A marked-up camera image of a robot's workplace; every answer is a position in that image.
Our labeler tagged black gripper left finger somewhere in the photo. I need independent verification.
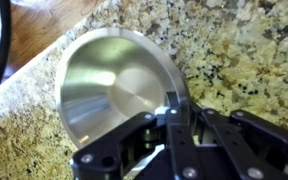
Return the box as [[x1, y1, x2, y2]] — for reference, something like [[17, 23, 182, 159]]
[[70, 91, 198, 180]]

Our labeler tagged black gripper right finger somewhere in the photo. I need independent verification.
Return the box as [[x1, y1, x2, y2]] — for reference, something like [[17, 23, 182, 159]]
[[183, 102, 288, 180]]

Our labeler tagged stainless steel bowl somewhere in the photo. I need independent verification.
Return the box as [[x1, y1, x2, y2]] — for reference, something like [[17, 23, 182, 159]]
[[54, 27, 191, 150]]

